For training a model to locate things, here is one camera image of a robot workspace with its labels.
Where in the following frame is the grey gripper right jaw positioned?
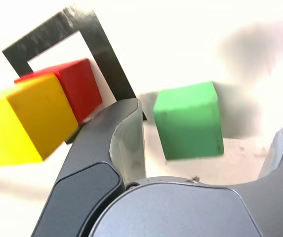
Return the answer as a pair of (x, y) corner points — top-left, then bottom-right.
(89, 120), (283, 237)

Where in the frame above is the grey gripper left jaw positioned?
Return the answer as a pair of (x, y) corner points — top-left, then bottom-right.
(31, 98), (147, 237)

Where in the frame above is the yellow cube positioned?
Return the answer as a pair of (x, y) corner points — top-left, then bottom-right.
(0, 73), (79, 166)

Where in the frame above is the red cube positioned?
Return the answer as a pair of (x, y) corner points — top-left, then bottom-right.
(14, 58), (103, 125)

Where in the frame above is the green cube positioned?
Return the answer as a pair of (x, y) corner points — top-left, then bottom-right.
(153, 81), (225, 160)

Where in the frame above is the black tape square outline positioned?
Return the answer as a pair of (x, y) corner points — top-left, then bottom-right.
(1, 6), (148, 145)

